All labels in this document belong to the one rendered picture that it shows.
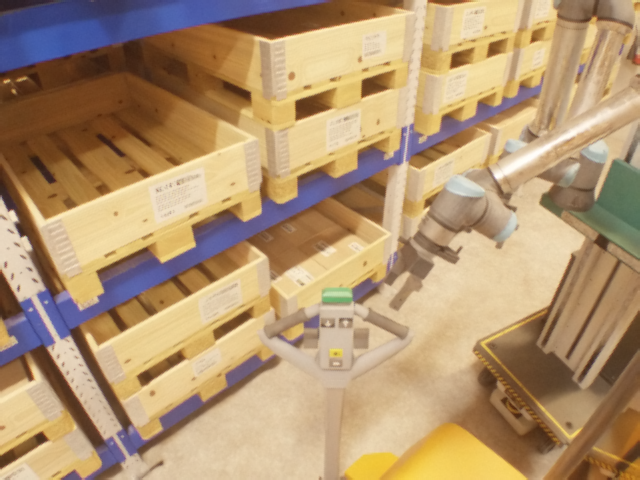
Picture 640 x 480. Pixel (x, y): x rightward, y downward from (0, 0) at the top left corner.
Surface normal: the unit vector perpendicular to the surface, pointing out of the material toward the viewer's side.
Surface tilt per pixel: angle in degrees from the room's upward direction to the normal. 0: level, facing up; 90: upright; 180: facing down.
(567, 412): 0
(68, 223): 90
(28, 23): 90
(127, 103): 90
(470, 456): 0
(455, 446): 0
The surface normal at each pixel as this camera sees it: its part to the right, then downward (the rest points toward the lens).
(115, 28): 0.67, 0.46
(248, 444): 0.00, -0.78
